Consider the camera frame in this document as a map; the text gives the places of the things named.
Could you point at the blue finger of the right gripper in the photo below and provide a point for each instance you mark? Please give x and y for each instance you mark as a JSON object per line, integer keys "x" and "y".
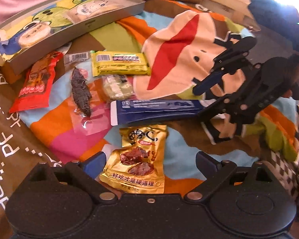
{"x": 234, "y": 57}
{"x": 218, "y": 83}

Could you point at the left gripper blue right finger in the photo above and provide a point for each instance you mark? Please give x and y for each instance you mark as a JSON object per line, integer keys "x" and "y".
{"x": 217, "y": 175}

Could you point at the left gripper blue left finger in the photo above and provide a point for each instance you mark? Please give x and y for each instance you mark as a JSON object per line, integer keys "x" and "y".
{"x": 83, "y": 176}

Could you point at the gold jerky packet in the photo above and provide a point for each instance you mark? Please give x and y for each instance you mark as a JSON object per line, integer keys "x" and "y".
{"x": 137, "y": 167}

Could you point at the dark dried snack clear wrapper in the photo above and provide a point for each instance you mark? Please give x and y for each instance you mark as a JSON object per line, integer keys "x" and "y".
{"x": 89, "y": 113}

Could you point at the blue white long packet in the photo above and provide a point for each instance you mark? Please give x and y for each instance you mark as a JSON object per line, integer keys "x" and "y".
{"x": 130, "y": 111}

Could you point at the pink sausages white packet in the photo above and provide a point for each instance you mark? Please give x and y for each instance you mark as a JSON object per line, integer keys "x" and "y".
{"x": 117, "y": 87}

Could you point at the red snack packet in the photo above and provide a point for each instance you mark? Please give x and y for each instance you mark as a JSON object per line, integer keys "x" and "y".
{"x": 38, "y": 84}

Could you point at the yellow snack bar packet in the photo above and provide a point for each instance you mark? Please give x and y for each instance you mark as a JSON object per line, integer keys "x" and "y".
{"x": 120, "y": 63}

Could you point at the round cake clear packet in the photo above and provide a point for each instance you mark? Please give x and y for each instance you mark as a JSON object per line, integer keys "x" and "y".
{"x": 34, "y": 34}

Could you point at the brown PF patterned quilt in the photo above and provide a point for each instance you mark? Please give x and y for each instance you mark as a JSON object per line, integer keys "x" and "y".
{"x": 20, "y": 151}

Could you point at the grey tray with cartoon liner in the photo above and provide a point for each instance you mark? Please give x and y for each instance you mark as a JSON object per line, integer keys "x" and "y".
{"x": 62, "y": 29}

